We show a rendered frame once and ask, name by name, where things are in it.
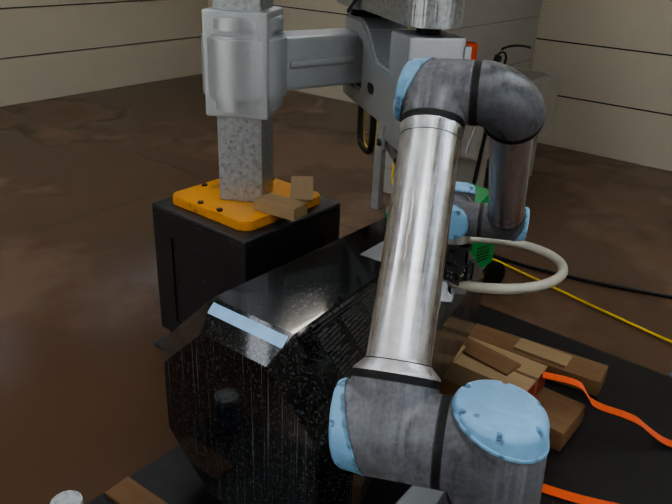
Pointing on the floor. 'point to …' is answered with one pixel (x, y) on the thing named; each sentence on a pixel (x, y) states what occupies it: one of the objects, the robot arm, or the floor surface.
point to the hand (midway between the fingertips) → (442, 300)
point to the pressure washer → (494, 271)
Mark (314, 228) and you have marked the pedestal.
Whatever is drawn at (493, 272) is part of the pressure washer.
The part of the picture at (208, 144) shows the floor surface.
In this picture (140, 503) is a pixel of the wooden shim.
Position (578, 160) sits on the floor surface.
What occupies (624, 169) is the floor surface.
